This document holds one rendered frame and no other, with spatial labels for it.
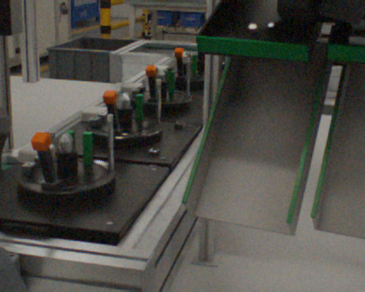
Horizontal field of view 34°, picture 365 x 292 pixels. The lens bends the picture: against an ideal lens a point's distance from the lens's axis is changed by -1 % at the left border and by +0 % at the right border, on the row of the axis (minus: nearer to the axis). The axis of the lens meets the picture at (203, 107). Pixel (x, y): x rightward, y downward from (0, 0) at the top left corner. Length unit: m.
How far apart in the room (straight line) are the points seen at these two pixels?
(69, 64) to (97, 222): 2.15
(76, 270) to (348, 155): 0.36
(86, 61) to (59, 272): 2.18
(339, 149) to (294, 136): 0.06
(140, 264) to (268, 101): 0.27
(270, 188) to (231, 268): 0.20
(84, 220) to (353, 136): 0.36
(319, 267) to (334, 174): 0.21
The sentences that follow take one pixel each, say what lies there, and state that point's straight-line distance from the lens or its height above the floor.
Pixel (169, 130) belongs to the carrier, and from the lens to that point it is 1.15.
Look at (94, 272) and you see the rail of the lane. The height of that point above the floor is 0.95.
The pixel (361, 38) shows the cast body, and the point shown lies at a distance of 0.67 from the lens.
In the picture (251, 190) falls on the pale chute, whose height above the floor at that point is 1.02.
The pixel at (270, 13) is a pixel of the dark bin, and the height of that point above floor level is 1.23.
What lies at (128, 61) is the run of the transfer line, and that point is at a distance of 2.06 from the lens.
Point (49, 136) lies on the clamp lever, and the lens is 0.79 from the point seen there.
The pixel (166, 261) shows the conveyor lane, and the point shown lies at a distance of 0.80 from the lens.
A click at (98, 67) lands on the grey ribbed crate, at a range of 2.84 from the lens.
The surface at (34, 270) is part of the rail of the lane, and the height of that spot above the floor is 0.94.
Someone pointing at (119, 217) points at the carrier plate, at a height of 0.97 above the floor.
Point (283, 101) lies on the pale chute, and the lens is 0.80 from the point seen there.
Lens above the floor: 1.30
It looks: 15 degrees down
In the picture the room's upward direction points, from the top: 2 degrees clockwise
